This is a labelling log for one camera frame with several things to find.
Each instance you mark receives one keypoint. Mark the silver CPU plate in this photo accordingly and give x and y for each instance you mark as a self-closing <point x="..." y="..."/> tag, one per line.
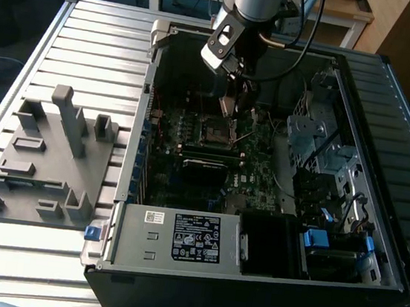
<point x="227" y="105"/>

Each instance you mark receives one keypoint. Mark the RAM slot black clips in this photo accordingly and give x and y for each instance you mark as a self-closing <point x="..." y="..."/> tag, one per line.
<point x="209" y="147"/>
<point x="208" y="155"/>

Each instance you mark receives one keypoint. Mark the RAM slot white clips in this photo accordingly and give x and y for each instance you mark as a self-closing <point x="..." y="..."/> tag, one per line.
<point x="208" y="159"/>
<point x="209" y="150"/>

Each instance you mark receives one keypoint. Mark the silver metal drive cage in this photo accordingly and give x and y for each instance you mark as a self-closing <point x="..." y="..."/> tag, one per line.
<point x="299" y="129"/>

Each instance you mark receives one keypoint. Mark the green motherboard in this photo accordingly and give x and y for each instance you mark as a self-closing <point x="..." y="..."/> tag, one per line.
<point x="259" y="167"/>

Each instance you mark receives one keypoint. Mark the black graphics card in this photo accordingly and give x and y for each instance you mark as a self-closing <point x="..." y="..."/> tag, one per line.
<point x="202" y="175"/>

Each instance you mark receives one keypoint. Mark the dark chipset heatsink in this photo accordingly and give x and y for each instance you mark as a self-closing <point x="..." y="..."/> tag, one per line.
<point x="236" y="202"/>

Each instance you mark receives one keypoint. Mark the blue disk carrier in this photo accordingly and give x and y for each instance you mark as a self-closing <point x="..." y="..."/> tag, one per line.
<point x="316" y="238"/>

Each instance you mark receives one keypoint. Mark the silver power supply unit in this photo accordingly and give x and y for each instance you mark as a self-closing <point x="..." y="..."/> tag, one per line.
<point x="134" y="238"/>

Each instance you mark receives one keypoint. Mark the grey parts rack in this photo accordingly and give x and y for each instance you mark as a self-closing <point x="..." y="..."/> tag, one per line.
<point x="57" y="165"/>

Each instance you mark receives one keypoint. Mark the blue case latch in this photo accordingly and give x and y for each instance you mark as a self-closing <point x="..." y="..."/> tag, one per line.
<point x="91" y="233"/>

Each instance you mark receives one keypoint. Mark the black PC case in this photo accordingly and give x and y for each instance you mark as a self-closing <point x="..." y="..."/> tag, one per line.
<point x="209" y="300"/>

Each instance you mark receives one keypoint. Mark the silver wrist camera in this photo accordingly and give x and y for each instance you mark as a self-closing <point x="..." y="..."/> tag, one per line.
<point x="213" y="55"/>

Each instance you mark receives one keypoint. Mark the black plastic drive bracket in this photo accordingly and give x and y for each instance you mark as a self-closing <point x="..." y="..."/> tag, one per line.
<point x="313" y="189"/>

